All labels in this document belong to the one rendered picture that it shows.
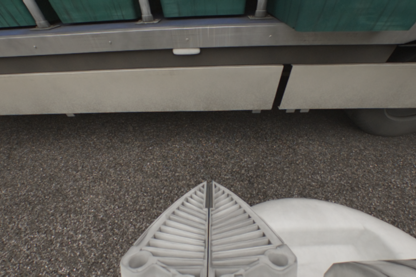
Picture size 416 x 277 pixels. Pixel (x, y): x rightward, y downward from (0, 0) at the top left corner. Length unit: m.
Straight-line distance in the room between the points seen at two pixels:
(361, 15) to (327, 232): 0.58
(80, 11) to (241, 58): 0.69
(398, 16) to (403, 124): 0.90
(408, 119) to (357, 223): 1.11
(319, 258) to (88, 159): 1.18
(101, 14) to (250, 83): 0.68
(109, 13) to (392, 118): 1.60
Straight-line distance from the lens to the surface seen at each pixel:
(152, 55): 0.73
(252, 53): 0.71
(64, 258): 0.97
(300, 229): 0.46
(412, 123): 1.59
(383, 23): 0.74
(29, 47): 0.96
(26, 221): 1.18
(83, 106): 1.00
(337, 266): 0.23
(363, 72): 0.93
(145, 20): 0.82
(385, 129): 1.48
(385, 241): 0.54
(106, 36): 0.76
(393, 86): 1.07
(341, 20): 0.67
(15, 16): 1.17
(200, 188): 0.17
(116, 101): 0.89
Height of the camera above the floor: 0.76
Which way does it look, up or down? 45 degrees down
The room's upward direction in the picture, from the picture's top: 3 degrees counter-clockwise
